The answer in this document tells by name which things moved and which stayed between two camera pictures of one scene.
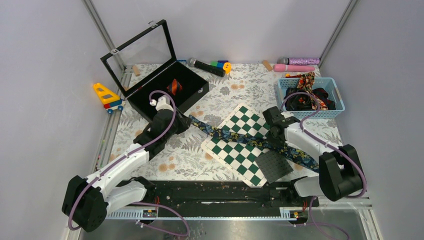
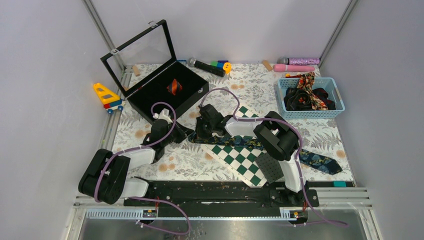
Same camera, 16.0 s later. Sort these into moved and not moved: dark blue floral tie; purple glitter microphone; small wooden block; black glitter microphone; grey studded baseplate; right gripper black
Moved: dark blue floral tie; right gripper black
Not moved: small wooden block; black glitter microphone; grey studded baseplate; purple glitter microphone
